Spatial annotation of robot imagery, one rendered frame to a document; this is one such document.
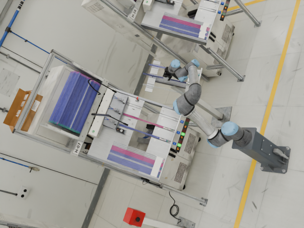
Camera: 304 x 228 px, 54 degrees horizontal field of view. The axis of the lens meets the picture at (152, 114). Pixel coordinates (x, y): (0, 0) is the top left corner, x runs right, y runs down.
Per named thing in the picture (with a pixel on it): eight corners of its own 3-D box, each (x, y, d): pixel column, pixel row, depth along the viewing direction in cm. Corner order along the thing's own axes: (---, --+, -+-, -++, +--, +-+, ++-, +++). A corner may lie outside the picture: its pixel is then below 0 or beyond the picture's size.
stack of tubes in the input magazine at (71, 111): (101, 83, 279) (76, 69, 263) (79, 134, 268) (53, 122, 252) (94, 84, 289) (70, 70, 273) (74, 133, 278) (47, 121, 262)
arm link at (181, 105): (231, 144, 232) (184, 97, 216) (216, 152, 239) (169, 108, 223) (230, 134, 242) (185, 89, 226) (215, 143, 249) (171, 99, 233)
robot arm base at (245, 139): (253, 129, 238) (247, 124, 232) (249, 147, 233) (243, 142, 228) (237, 129, 249) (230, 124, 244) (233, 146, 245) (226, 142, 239)
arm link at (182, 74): (189, 75, 248) (182, 64, 249) (179, 83, 253) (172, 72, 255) (192, 74, 255) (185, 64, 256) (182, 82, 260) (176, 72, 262)
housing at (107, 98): (118, 93, 298) (115, 88, 284) (99, 139, 287) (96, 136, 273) (110, 91, 299) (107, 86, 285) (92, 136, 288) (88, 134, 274)
